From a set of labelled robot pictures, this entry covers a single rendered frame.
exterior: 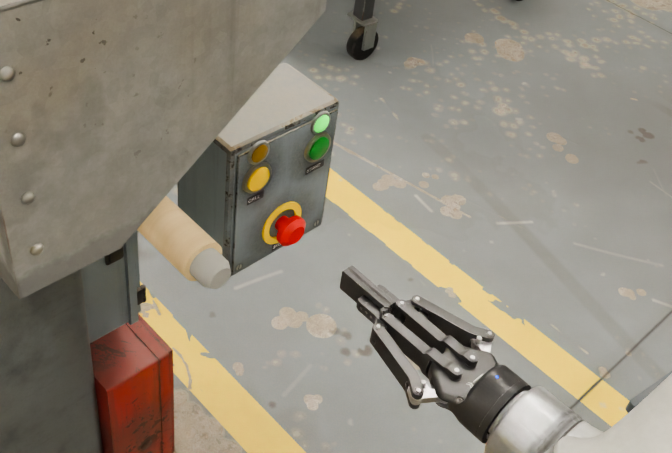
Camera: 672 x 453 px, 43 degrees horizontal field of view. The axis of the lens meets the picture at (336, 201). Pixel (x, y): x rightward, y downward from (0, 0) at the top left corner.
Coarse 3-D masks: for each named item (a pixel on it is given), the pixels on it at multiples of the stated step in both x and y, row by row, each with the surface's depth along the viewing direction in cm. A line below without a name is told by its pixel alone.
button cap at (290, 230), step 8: (296, 216) 101; (280, 224) 101; (288, 224) 100; (296, 224) 100; (304, 224) 101; (280, 232) 100; (288, 232) 100; (296, 232) 100; (280, 240) 100; (288, 240) 100; (296, 240) 102
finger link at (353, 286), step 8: (344, 272) 96; (352, 272) 96; (344, 280) 97; (352, 280) 95; (360, 280) 95; (344, 288) 97; (352, 288) 96; (360, 288) 95; (368, 288) 95; (352, 296) 97; (360, 296) 96; (368, 296) 94; (376, 296) 94; (376, 304) 94; (384, 304) 93
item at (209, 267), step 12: (204, 252) 58; (216, 252) 58; (192, 264) 58; (204, 264) 57; (216, 264) 57; (228, 264) 58; (204, 276) 57; (216, 276) 57; (228, 276) 58; (216, 288) 58
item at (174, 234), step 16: (160, 208) 60; (176, 208) 61; (144, 224) 60; (160, 224) 59; (176, 224) 59; (192, 224) 59; (160, 240) 59; (176, 240) 58; (192, 240) 58; (208, 240) 58; (176, 256) 58; (192, 256) 58
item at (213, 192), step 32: (288, 64) 101; (256, 96) 96; (288, 96) 96; (320, 96) 97; (224, 128) 91; (256, 128) 91; (288, 128) 93; (224, 160) 90; (288, 160) 96; (320, 160) 101; (192, 192) 98; (224, 192) 93; (256, 192) 95; (288, 192) 100; (320, 192) 105; (224, 224) 96; (256, 224) 99; (320, 224) 109; (224, 256) 99; (256, 256) 103
